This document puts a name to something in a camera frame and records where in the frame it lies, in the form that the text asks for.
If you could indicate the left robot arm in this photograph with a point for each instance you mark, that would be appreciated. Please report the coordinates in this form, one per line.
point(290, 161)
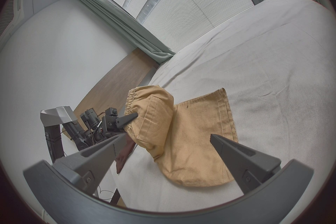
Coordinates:
point(56, 115)

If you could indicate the brown garment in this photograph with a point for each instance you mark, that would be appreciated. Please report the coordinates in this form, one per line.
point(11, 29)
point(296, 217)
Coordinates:
point(123, 157)

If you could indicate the blue-green curtain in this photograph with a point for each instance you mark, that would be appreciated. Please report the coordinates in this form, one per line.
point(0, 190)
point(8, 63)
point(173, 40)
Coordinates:
point(131, 31)

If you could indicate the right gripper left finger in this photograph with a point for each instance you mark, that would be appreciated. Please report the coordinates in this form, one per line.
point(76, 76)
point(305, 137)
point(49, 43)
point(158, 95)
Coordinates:
point(99, 161)

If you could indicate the bed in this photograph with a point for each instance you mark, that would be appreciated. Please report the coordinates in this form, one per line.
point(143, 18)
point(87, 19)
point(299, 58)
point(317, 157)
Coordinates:
point(262, 60)

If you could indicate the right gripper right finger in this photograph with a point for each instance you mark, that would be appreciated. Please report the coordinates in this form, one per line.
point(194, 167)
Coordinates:
point(233, 165)

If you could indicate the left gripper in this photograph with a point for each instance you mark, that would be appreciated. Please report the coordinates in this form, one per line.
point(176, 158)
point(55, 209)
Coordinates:
point(111, 125)

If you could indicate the white ceiling air vent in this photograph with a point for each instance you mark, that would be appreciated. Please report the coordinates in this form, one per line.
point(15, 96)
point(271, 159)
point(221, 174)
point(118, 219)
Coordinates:
point(10, 13)

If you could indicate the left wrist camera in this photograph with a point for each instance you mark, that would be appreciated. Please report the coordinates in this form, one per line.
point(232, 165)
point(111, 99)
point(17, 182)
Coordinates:
point(111, 111)

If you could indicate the tan shorts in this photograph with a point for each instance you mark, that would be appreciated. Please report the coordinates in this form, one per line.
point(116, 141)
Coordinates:
point(194, 139)

